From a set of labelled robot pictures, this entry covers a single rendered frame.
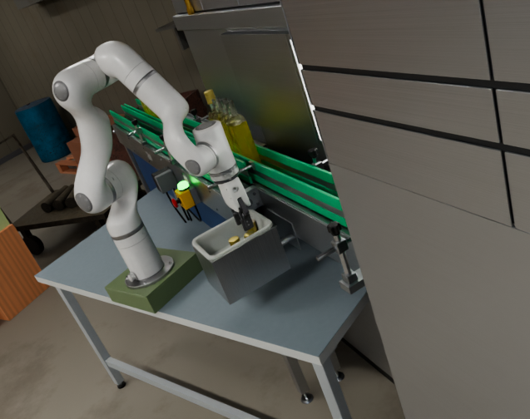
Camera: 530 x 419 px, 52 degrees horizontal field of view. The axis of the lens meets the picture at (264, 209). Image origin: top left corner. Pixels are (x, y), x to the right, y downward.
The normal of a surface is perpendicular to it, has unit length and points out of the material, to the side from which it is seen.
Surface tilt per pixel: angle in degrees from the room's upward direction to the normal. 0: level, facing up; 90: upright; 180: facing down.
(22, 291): 90
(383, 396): 0
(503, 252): 90
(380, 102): 90
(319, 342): 0
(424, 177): 90
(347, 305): 0
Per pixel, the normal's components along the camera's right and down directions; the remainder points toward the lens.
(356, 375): -0.32, -0.84
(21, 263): 0.83, -0.03
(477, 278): -0.83, 0.47
